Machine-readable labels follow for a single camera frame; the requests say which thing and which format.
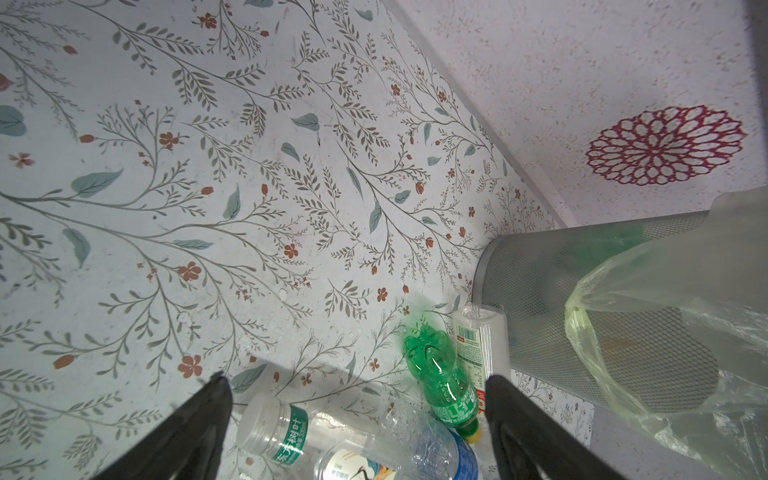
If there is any clear bottle white yellow label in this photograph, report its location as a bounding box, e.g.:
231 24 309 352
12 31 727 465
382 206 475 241
236 393 415 479

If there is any crushed Pocari bottle blue label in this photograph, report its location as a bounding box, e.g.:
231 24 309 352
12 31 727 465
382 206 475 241
375 401 483 480

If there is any green plastic bin liner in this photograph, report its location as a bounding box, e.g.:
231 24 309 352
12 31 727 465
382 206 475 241
564 187 767 479

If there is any green bottle yellow cap upper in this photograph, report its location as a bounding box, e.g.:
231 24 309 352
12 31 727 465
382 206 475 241
403 321 482 445

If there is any clear bottle green red label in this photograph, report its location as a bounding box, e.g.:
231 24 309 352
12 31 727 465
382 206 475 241
452 302 512 415

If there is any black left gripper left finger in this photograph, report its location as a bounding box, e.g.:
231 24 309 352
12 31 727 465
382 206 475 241
96 372 233 479

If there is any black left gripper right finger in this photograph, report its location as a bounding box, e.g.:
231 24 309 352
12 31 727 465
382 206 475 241
485 375 622 480

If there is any silver mesh waste bin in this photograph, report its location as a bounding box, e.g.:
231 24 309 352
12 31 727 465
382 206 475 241
472 212 719 413

